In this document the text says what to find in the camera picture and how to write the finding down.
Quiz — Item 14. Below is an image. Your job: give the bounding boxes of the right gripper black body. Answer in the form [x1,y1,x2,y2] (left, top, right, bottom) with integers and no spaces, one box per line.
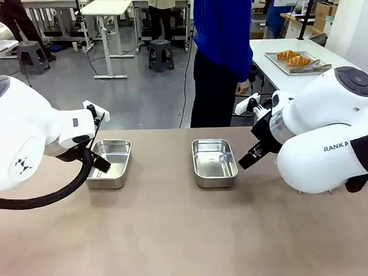
[249,107,286,156]

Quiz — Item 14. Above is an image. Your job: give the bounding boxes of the metal tongs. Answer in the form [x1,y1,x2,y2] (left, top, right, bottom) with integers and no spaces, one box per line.
[289,58,333,74]

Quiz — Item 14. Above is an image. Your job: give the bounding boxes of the small white background table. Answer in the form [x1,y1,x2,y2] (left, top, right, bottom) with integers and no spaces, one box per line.
[0,38,21,67]

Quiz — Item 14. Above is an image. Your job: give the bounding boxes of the bystander in dark trousers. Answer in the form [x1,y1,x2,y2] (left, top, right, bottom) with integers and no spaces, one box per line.
[0,0,58,65]

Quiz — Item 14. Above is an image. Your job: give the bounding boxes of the person's left forearm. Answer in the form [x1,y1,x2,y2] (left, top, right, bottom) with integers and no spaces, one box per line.
[228,45,256,84]

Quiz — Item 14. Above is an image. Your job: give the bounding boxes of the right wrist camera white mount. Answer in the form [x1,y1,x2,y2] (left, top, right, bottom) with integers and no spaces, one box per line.
[233,92,262,115]

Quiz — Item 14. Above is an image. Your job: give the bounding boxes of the black tripod pole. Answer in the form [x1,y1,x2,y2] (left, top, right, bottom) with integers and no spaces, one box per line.
[297,0,320,42]

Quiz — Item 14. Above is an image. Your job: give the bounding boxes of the metal tray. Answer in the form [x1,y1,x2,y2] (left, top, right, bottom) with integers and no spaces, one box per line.
[263,48,333,78]

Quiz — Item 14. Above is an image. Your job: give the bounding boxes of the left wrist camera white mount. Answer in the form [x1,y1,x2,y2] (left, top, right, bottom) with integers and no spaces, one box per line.
[82,99,111,124]

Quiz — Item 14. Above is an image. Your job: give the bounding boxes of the person in blue sweater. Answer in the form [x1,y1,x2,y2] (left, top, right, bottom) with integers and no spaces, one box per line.
[184,0,258,129]

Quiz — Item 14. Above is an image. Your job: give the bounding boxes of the bystander in beige jacket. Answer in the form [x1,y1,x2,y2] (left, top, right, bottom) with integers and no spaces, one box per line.
[146,0,179,45]

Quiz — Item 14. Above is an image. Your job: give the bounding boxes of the golden croissant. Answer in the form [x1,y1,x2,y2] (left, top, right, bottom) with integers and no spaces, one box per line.
[285,55,312,68]

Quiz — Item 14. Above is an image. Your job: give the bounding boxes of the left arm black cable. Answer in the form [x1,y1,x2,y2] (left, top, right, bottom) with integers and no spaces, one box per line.
[0,146,98,211]

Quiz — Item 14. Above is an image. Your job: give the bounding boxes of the person's left hand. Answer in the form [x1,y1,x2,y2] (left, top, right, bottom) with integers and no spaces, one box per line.
[234,79,253,96]

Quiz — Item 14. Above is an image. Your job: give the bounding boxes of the thin black floor cable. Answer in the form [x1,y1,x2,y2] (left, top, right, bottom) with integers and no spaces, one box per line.
[19,55,34,89]

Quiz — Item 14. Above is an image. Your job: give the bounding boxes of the grey plastic stool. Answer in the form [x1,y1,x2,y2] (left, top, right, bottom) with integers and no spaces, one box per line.
[15,40,51,76]
[147,38,175,73]

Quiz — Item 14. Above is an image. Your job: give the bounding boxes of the cardboard box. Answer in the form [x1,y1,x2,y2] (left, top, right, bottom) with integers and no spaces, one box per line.
[313,1,340,32]

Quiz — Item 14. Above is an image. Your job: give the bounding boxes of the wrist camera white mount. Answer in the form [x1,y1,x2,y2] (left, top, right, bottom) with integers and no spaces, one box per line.
[82,99,111,124]
[233,92,262,115]

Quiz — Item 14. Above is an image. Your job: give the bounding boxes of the white standing desk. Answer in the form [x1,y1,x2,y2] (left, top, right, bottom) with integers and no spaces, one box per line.
[79,0,138,81]

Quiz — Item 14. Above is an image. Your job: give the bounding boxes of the rectangular steel container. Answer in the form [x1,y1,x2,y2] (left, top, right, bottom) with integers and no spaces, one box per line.
[191,137,240,189]
[84,138,135,191]

